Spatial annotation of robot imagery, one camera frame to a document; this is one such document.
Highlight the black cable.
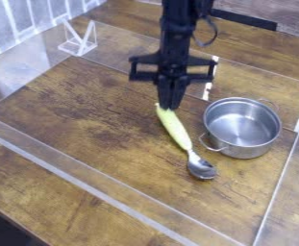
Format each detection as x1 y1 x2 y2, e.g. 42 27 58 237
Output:
191 12 219 48

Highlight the black strip on table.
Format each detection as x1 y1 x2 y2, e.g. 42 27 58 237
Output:
211 9 278 31

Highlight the green handled metal spoon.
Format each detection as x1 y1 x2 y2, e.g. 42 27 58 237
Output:
155 104 217 180

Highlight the small steel pot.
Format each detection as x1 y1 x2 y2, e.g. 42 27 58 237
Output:
199 97 282 160

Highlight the clear acrylic triangle bracket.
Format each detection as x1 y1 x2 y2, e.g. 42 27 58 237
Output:
58 20 98 57

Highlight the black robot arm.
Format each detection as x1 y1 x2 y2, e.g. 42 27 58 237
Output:
128 0 217 110

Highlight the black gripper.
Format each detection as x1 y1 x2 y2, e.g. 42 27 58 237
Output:
128 23 217 110

